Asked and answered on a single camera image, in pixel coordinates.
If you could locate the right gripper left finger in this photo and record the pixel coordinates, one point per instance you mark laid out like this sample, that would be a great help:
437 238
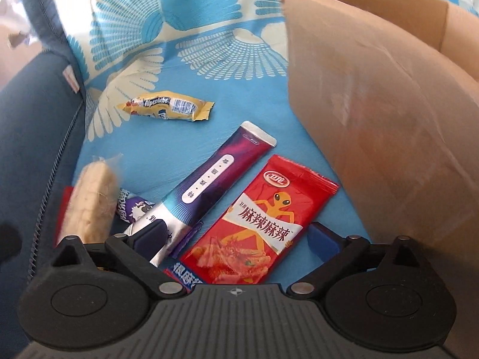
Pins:
132 256

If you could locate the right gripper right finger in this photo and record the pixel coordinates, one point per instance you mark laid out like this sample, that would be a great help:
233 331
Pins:
341 257

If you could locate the small purple candy packet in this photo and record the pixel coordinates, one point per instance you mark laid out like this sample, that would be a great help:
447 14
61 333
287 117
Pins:
130 207

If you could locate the puffed rice bar packet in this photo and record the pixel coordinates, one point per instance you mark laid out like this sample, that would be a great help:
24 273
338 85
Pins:
91 207

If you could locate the red spicy snack packet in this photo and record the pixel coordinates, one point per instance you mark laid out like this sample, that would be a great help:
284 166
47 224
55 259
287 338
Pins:
254 234

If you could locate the yellow Alpenliebe candy pack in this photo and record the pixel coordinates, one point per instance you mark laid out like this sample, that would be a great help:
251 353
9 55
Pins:
167 105

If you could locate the dark red square snack packet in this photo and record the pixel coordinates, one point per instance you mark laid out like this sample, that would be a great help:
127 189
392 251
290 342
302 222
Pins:
67 193

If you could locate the brown cardboard box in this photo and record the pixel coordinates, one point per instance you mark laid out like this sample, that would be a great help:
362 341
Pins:
388 90

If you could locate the blue fan-pattern sofa cover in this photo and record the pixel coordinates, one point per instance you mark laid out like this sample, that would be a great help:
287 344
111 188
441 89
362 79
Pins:
231 52

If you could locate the grey sheet on backrest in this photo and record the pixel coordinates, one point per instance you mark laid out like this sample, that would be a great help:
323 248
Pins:
15 20

